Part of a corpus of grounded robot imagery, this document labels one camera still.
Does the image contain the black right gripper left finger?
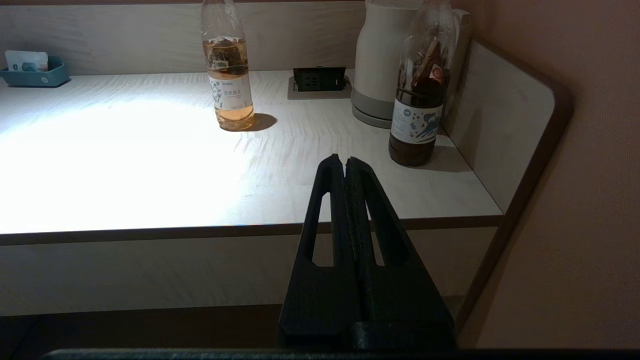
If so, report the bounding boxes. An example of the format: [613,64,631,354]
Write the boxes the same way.
[278,154,359,350]

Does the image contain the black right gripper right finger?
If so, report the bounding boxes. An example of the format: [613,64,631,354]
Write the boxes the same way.
[346,157,457,350]

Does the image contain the clear bottle dark tea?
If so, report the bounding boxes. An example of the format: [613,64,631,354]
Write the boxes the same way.
[388,0,457,167]

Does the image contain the grey kettle base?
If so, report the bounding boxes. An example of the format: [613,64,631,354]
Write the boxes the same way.
[351,89,396,129]

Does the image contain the wooden desk right side panel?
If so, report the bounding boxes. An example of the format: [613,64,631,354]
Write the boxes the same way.
[442,39,575,346]

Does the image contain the wooden desk panel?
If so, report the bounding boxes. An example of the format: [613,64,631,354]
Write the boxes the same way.
[0,0,368,77]
[442,39,575,346]

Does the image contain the black pop-up power socket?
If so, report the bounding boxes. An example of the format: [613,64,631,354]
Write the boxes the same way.
[287,66,352,100]

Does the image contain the clear bottle light tea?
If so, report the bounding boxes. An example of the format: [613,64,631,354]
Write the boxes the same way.
[200,0,255,132]

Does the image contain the white electric kettle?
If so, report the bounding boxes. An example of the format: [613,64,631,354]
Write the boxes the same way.
[353,0,472,110]

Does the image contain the wooden desk back panel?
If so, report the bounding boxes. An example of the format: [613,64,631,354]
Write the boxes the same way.
[0,0,368,77]

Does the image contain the small blue tray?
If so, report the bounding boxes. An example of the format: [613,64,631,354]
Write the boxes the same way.
[0,55,70,88]

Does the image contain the white sachet packets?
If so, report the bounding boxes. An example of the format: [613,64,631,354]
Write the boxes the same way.
[5,50,49,72]

